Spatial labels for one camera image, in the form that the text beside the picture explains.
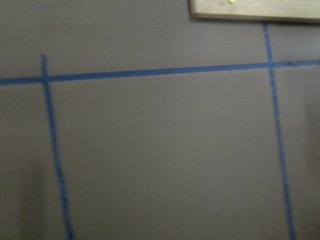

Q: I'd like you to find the wooden cutting board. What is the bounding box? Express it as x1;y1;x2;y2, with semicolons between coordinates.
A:
189;0;320;23

